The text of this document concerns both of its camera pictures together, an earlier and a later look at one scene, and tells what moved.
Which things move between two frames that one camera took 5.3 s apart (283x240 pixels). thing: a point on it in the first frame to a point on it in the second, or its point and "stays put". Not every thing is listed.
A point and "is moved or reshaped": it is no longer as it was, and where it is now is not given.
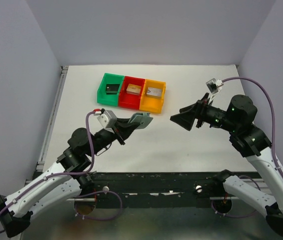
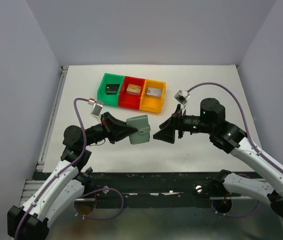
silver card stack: (154, 92) stays put
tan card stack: (133, 89) stays put
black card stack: (112, 89) stays put
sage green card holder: (143, 118) is moved or reshaped
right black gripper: (201, 115) to (179, 122)
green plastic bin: (109, 89) stays put
